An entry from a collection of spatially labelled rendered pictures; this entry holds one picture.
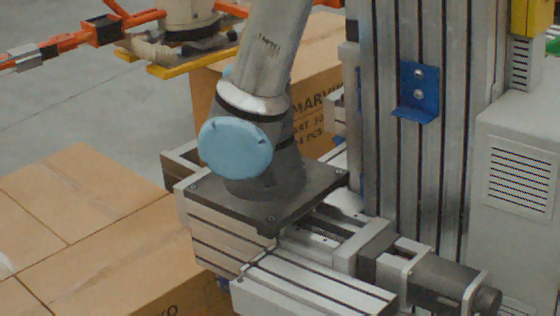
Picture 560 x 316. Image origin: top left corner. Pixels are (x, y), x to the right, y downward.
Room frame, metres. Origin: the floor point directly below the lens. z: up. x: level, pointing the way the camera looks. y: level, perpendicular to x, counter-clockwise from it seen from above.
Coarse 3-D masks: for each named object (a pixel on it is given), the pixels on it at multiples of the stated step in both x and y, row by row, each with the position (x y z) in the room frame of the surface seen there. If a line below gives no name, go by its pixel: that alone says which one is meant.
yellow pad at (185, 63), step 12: (228, 36) 1.80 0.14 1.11; (240, 36) 1.84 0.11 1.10; (180, 48) 1.73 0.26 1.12; (192, 48) 1.78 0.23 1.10; (216, 48) 1.76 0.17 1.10; (228, 48) 1.76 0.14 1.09; (180, 60) 1.70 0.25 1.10; (192, 60) 1.70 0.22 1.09; (204, 60) 1.70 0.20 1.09; (216, 60) 1.72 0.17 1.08; (156, 72) 1.66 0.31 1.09; (168, 72) 1.64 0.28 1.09; (180, 72) 1.66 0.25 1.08
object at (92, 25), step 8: (96, 16) 1.73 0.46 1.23; (104, 16) 1.74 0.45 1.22; (112, 16) 1.72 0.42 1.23; (120, 16) 1.69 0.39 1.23; (88, 24) 1.66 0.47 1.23; (96, 24) 1.69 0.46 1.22; (104, 24) 1.67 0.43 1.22; (112, 24) 1.66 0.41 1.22; (120, 24) 1.67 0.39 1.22; (96, 32) 1.64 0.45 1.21; (104, 32) 1.65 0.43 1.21; (112, 32) 1.67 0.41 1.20; (120, 32) 1.68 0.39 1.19; (96, 40) 1.64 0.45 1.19; (104, 40) 1.64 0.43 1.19; (112, 40) 1.66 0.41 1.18; (120, 40) 1.67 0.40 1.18; (96, 48) 1.64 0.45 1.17
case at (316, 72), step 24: (312, 24) 2.35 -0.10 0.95; (336, 24) 2.33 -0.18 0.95; (312, 48) 2.11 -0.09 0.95; (336, 48) 2.09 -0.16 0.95; (192, 72) 2.07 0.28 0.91; (216, 72) 1.98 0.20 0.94; (312, 72) 1.91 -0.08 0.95; (336, 72) 1.96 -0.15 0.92; (192, 96) 2.09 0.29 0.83; (312, 96) 1.89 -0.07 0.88; (312, 120) 1.89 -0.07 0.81; (312, 144) 1.88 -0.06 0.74
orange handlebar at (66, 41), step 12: (324, 0) 1.78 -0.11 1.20; (144, 12) 1.78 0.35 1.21; (156, 12) 1.76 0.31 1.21; (228, 12) 1.75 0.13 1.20; (240, 12) 1.70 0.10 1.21; (132, 24) 1.71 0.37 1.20; (60, 36) 1.63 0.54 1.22; (72, 36) 1.62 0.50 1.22; (84, 36) 1.63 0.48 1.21; (60, 48) 1.59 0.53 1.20; (72, 48) 1.61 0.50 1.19; (0, 60) 1.54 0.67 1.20; (12, 60) 1.52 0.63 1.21
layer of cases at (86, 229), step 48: (0, 192) 2.08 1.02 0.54; (48, 192) 2.05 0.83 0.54; (96, 192) 2.03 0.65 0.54; (144, 192) 2.01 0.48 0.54; (0, 240) 1.77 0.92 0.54; (48, 240) 1.76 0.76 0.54; (96, 240) 1.75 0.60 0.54; (144, 240) 1.73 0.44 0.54; (0, 288) 1.53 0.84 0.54; (48, 288) 1.52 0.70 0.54; (96, 288) 1.51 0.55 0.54; (144, 288) 1.50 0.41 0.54; (192, 288) 1.54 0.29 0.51
